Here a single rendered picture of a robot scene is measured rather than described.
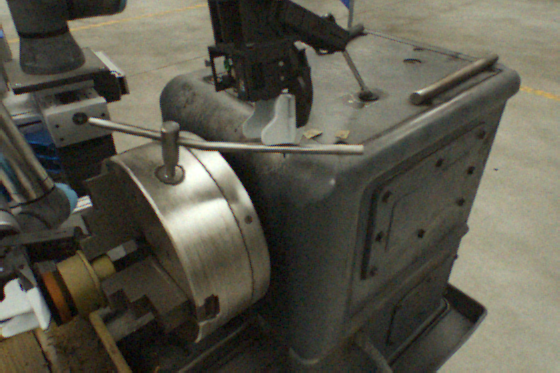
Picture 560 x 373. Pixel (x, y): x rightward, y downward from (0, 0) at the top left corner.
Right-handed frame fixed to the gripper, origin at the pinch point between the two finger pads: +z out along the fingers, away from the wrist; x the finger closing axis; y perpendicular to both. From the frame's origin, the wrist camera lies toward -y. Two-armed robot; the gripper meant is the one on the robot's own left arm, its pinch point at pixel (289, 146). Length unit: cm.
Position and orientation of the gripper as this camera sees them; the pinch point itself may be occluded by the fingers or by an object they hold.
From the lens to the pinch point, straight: 52.9
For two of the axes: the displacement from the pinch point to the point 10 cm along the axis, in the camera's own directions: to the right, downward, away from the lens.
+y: -7.6, 3.6, -5.5
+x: 6.5, 2.8, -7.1
